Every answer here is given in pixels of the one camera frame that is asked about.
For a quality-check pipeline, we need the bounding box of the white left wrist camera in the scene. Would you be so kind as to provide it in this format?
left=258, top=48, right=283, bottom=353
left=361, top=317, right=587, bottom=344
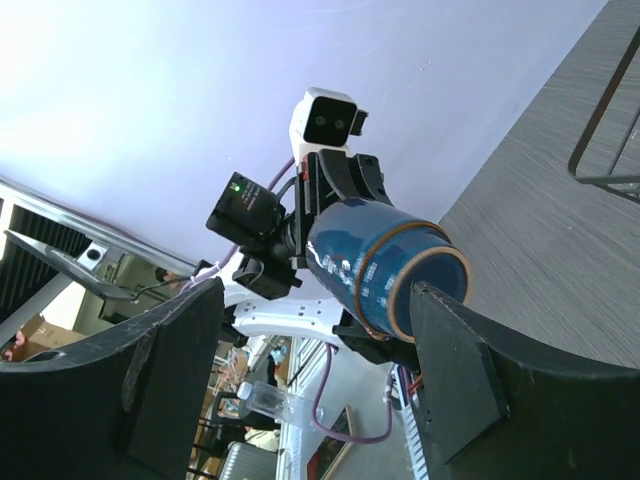
left=288, top=87, right=369, bottom=166

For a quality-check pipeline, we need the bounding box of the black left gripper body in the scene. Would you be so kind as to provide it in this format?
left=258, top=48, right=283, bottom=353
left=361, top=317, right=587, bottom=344
left=279, top=149, right=386, bottom=271

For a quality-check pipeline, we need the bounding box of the clear plastic bottle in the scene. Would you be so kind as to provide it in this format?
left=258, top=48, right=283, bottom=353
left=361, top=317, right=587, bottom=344
left=237, top=382, right=295, bottom=419

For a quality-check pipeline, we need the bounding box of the cardboard box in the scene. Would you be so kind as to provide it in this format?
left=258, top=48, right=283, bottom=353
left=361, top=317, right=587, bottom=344
left=3, top=314, right=85, bottom=362

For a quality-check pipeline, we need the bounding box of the dark blue mug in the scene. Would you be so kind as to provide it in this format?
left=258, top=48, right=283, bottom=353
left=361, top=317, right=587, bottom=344
left=305, top=198, right=471, bottom=343

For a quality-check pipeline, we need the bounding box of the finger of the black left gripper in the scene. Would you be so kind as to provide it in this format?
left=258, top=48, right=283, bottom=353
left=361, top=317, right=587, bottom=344
left=332, top=323, right=420, bottom=373
left=318, top=149, right=393, bottom=206

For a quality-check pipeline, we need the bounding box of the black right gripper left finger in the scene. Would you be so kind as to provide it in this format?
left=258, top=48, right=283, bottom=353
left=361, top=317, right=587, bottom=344
left=1, top=279, right=224, bottom=479

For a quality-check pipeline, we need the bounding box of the white slotted cable duct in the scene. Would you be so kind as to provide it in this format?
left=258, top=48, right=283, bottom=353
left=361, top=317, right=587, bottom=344
left=396, top=366, right=429, bottom=480

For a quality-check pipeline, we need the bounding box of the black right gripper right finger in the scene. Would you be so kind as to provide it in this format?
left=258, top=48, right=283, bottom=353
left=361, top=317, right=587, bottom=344
left=410, top=282, right=639, bottom=479

